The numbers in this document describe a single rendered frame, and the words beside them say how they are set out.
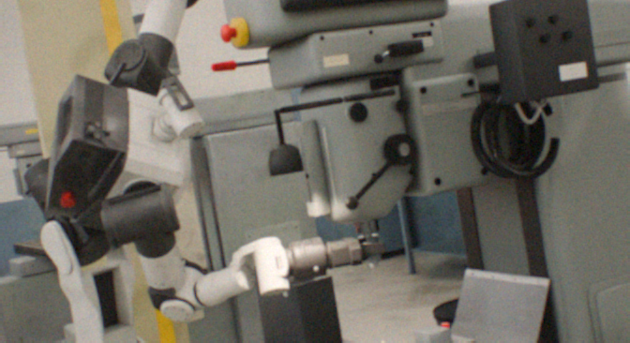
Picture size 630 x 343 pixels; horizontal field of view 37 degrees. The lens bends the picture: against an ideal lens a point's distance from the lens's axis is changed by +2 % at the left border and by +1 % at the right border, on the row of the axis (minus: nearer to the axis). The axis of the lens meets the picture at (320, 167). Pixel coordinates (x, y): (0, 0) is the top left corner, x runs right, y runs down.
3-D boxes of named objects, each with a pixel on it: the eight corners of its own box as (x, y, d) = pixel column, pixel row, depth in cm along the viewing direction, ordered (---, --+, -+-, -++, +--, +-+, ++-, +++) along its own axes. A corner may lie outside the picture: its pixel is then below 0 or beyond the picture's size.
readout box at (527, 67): (530, 101, 183) (515, -5, 182) (501, 105, 191) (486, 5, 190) (606, 87, 192) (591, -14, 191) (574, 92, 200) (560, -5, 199)
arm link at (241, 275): (266, 235, 203) (223, 254, 211) (274, 275, 200) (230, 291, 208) (285, 237, 208) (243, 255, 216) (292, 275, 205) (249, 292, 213)
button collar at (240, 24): (242, 44, 193) (237, 16, 193) (232, 48, 198) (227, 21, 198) (251, 43, 194) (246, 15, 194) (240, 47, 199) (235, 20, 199)
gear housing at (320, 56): (318, 80, 190) (310, 32, 190) (270, 92, 212) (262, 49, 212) (449, 61, 206) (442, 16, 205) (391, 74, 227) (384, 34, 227)
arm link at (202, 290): (245, 303, 210) (187, 325, 221) (253, 266, 217) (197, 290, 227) (212, 279, 205) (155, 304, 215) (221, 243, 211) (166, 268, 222)
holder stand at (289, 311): (307, 355, 243) (294, 280, 241) (264, 346, 261) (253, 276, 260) (343, 342, 249) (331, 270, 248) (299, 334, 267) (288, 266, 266)
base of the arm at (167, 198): (116, 265, 196) (102, 224, 190) (109, 231, 207) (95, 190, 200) (186, 244, 199) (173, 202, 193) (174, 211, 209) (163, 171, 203)
